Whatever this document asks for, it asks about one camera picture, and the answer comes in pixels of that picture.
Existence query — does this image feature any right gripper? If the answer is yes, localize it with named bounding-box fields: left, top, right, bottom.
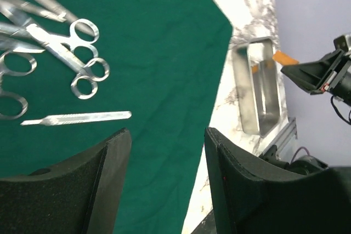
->
left=281, top=34, right=350, bottom=105

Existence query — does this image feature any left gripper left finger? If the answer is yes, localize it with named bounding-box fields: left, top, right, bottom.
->
left=1, top=129, right=132, bottom=233

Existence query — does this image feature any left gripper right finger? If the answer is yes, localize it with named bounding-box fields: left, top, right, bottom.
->
left=205, top=128, right=350, bottom=233

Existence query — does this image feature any orange strip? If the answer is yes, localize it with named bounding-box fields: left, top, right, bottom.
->
left=273, top=50, right=299, bottom=66

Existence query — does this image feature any green surgical cloth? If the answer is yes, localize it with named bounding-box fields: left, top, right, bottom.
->
left=1, top=0, right=232, bottom=233

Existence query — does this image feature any stainless steel tray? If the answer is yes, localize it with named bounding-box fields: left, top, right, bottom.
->
left=231, top=37, right=281, bottom=137

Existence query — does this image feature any steel hemostat clamp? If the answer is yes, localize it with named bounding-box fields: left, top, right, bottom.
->
left=0, top=0, right=95, bottom=37

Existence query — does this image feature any aluminium extrusion rail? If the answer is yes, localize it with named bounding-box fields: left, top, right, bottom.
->
left=271, top=117, right=298, bottom=162

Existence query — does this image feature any steel scalpel handle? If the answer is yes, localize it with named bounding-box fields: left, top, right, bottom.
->
left=20, top=111, right=132, bottom=126

